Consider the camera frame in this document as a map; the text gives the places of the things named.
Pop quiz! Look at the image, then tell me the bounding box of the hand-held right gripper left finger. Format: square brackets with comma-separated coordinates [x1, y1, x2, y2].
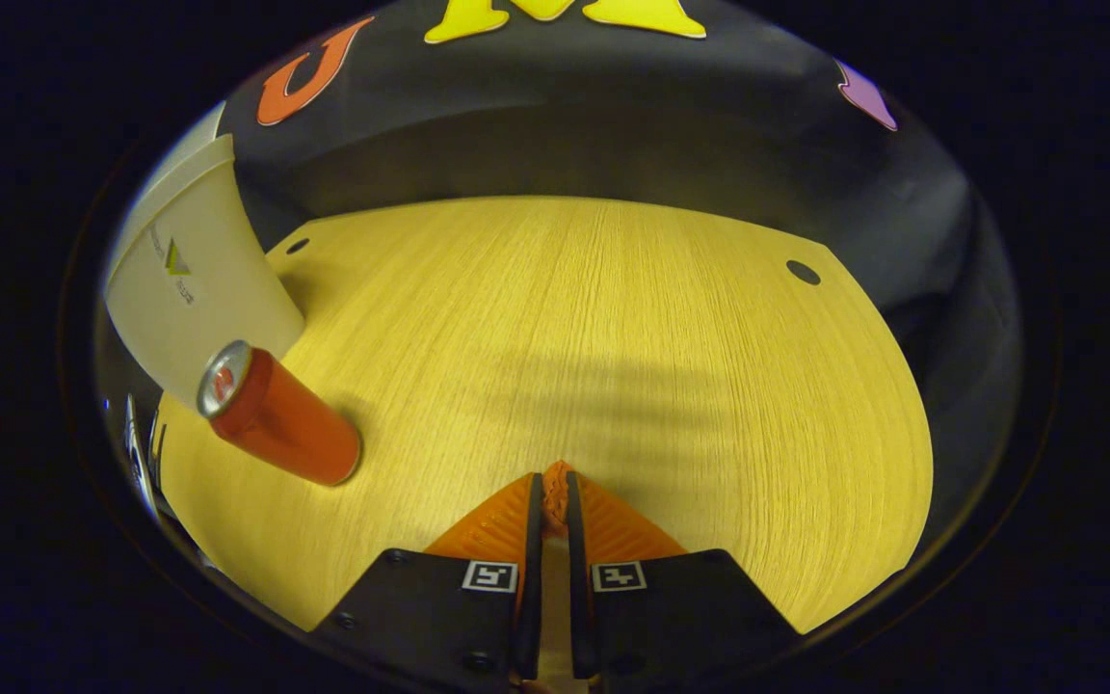
[307, 471, 546, 683]

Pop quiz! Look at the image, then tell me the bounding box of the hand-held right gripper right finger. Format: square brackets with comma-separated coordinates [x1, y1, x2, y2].
[565, 470, 804, 683]

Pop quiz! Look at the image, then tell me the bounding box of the red pop can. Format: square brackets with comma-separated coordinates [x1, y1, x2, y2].
[196, 339, 363, 488]

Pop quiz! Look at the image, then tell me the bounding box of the white desktop garbage bin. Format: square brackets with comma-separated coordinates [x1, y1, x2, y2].
[102, 101, 307, 414]

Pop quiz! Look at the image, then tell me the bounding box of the orange paper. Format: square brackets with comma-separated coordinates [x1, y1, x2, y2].
[542, 460, 575, 539]

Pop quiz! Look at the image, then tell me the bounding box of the black backdrop cloth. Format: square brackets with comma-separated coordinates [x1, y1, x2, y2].
[218, 0, 1023, 541]

